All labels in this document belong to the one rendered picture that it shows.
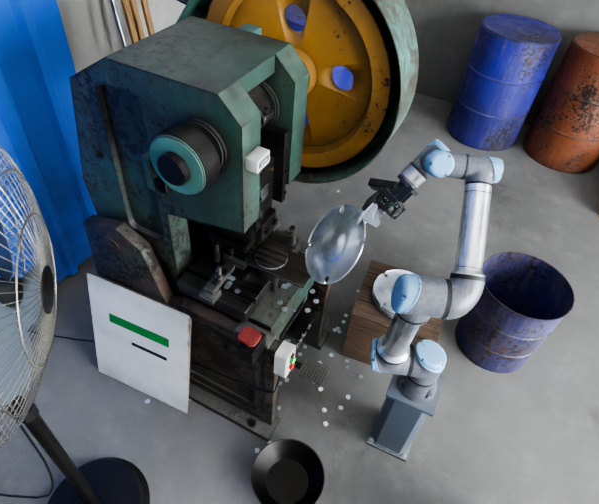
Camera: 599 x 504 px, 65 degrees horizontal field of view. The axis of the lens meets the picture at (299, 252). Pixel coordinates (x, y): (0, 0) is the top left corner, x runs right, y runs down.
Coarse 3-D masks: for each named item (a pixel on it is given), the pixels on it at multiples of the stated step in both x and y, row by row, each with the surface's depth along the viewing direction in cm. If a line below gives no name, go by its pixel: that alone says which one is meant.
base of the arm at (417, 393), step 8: (400, 376) 179; (408, 376) 174; (400, 384) 178; (408, 384) 174; (416, 384) 172; (432, 384) 172; (400, 392) 179; (408, 392) 175; (416, 392) 174; (424, 392) 173; (432, 392) 175; (416, 400) 175; (424, 400) 175
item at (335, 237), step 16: (336, 208) 169; (352, 208) 162; (320, 224) 173; (336, 224) 166; (352, 224) 159; (320, 240) 170; (336, 240) 162; (352, 240) 157; (320, 256) 167; (336, 256) 159; (352, 256) 154; (320, 272) 164; (336, 272) 158
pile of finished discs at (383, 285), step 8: (392, 272) 231; (400, 272) 232; (408, 272) 232; (376, 280) 227; (384, 280) 227; (392, 280) 228; (376, 288) 223; (384, 288) 224; (392, 288) 223; (376, 296) 220; (384, 296) 220; (376, 304) 219; (384, 304) 219; (384, 312) 216; (392, 312) 213
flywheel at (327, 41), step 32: (224, 0) 158; (256, 0) 156; (288, 0) 151; (320, 0) 147; (352, 0) 139; (288, 32) 158; (320, 32) 153; (352, 32) 148; (384, 32) 143; (320, 64) 160; (352, 64) 155; (384, 64) 146; (320, 96) 168; (352, 96) 162; (384, 96) 153; (320, 128) 176; (352, 128) 170; (320, 160) 181
